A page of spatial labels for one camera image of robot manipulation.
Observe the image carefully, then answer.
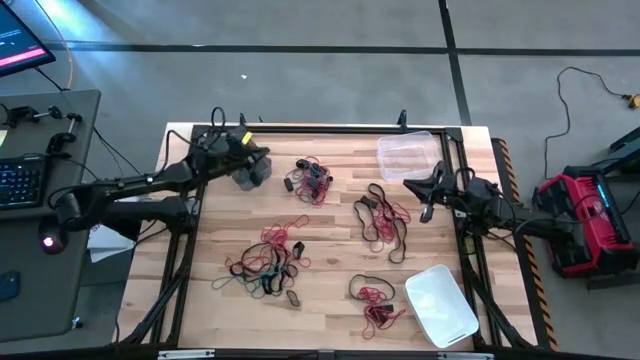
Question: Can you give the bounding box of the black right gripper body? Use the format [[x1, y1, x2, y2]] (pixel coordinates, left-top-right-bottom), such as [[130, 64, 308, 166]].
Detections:
[[419, 160, 476, 224]]

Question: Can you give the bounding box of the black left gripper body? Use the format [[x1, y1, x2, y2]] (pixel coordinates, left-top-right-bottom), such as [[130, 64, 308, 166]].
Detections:
[[197, 130, 244, 176]]

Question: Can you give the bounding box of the grey translucent plastic basket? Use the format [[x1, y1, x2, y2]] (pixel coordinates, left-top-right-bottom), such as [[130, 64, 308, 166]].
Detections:
[[230, 148, 274, 193]]

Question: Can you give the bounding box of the clear plastic basket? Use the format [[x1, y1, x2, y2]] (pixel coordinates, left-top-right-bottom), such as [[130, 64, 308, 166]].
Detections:
[[375, 130, 445, 182]]

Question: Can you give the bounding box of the white plastic basket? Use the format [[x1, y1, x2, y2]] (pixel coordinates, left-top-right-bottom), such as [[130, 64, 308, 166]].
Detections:
[[402, 263, 480, 350]]

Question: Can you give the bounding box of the yellow black hazard strip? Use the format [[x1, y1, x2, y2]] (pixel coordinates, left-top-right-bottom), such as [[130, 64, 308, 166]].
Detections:
[[492, 137, 560, 353]]

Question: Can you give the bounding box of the white paper sheet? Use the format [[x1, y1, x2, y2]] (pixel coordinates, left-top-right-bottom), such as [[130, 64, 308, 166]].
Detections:
[[87, 224, 137, 265]]

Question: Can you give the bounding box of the red black tool case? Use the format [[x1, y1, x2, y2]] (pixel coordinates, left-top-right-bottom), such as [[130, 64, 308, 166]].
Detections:
[[531, 164, 640, 280]]

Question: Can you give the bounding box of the black screw clamp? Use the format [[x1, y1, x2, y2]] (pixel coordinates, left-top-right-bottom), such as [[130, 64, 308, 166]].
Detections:
[[2, 103, 65, 129], [45, 112, 85, 155]]

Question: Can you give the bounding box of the dark green cart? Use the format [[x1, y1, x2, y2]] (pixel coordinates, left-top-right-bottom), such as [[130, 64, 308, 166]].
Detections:
[[607, 125, 640, 176]]

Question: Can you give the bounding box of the black computer mouse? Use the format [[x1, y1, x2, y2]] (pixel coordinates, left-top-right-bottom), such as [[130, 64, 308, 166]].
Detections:
[[38, 227, 67, 256]]

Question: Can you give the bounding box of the black backlit keyboard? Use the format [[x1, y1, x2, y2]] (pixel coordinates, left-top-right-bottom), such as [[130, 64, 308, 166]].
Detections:
[[0, 154, 50, 211]]

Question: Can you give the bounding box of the grey desk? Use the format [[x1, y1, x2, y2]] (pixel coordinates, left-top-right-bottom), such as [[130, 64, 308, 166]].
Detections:
[[0, 88, 102, 344]]

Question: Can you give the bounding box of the computer monitor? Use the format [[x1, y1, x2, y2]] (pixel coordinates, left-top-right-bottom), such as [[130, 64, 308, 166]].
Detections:
[[0, 0, 57, 79]]

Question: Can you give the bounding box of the dark blue pad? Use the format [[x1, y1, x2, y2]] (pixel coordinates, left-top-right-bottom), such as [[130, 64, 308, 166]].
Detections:
[[0, 270, 22, 304]]

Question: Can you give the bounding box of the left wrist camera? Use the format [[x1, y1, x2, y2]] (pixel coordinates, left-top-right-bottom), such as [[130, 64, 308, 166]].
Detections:
[[207, 127, 236, 150]]

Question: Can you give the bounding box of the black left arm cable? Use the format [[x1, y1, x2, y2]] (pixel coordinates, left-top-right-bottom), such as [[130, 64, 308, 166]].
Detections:
[[163, 105, 227, 162]]

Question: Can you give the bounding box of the black floor cable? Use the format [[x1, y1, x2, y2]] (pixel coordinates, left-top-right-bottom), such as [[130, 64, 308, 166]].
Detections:
[[542, 65, 629, 180]]

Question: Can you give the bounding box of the silver metal bracket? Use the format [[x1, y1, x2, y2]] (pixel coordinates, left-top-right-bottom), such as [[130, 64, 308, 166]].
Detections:
[[437, 351, 495, 360], [157, 348, 216, 360]]

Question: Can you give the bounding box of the orange cable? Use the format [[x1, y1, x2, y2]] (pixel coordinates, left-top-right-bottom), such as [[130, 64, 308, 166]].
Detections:
[[34, 0, 76, 91]]

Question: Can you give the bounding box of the black monitor cable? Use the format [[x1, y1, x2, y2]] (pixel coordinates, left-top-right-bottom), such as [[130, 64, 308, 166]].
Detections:
[[33, 66, 69, 93]]

